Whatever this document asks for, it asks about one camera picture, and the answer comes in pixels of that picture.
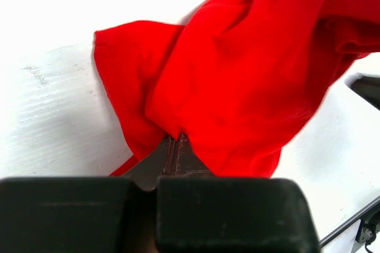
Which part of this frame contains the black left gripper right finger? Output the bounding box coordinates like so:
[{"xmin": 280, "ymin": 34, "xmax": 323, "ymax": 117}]
[{"xmin": 155, "ymin": 135, "xmax": 320, "ymax": 252}]

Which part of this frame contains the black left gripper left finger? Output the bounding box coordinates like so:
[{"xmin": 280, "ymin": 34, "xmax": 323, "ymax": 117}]
[{"xmin": 1, "ymin": 137, "xmax": 175, "ymax": 252}]

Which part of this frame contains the red t shirt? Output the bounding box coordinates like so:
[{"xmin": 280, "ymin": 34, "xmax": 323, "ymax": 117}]
[{"xmin": 94, "ymin": 0, "xmax": 379, "ymax": 177}]

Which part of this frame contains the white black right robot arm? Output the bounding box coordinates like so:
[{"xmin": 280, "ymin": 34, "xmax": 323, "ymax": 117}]
[{"xmin": 350, "ymin": 75, "xmax": 380, "ymax": 110}]

